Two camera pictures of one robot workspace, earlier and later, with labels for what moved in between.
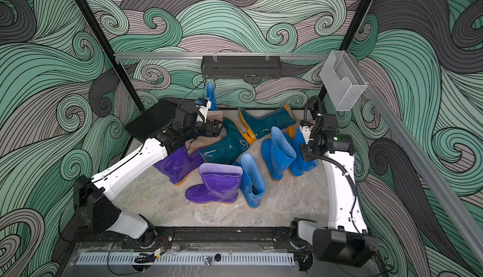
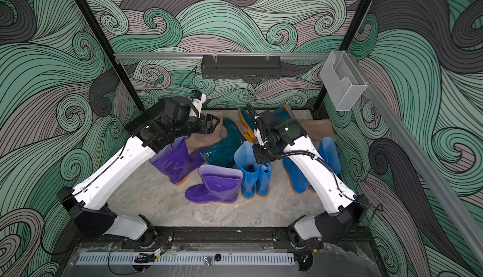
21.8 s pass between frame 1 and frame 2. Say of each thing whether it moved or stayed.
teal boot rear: stayed
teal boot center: stayed
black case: stayed
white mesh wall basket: stayed
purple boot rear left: stayed
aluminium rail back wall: stayed
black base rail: stayed
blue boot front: moved
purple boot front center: stayed
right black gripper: moved
